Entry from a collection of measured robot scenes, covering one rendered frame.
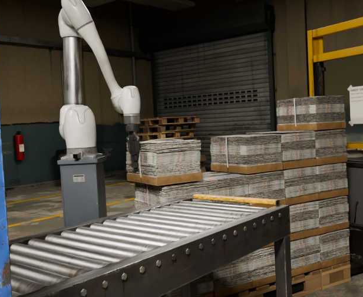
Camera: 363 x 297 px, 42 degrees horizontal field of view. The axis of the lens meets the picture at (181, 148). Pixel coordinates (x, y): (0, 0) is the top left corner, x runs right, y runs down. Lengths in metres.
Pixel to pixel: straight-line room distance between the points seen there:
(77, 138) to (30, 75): 7.51
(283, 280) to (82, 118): 1.25
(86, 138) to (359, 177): 2.25
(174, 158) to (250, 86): 7.89
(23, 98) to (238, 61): 4.58
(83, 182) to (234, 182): 0.88
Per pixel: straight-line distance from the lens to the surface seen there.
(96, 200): 2.43
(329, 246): 3.37
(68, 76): 2.68
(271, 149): 2.93
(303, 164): 3.11
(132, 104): 2.56
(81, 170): 2.43
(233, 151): 2.90
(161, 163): 2.47
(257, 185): 2.88
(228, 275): 2.84
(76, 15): 2.56
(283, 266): 1.99
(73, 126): 2.44
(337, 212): 3.39
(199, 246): 1.46
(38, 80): 9.99
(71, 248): 1.47
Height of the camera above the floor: 1.15
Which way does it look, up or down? 3 degrees down
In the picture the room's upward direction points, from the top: 3 degrees counter-clockwise
